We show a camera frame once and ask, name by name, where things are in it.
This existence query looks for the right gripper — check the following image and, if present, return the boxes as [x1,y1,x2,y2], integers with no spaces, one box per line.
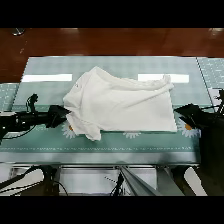
[173,103,203,130]

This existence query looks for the black cable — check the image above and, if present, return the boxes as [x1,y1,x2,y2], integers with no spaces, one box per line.
[0,127,36,141]
[104,171,126,197]

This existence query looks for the white T-shirt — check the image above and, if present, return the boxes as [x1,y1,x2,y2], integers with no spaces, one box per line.
[62,65,178,142]

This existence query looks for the silver frame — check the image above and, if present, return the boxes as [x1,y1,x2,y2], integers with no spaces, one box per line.
[0,151,202,197]

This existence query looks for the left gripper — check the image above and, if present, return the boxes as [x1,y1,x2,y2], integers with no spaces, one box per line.
[45,104,72,130]

